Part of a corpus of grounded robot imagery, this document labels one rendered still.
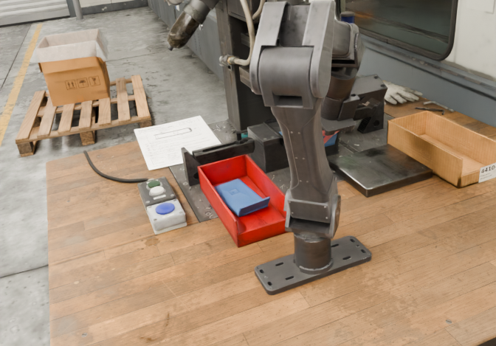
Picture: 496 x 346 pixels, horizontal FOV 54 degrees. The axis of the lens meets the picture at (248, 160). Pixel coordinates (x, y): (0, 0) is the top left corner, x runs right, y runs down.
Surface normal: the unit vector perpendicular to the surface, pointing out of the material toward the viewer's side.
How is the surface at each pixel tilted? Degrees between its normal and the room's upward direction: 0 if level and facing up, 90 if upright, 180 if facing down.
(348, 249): 0
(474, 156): 90
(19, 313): 0
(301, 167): 108
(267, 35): 44
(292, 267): 0
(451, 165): 90
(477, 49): 90
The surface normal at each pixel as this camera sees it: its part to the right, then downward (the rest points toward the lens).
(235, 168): 0.36, 0.40
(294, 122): -0.33, 0.71
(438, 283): -0.09, -0.89
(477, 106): -0.95, 0.22
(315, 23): -0.33, -0.32
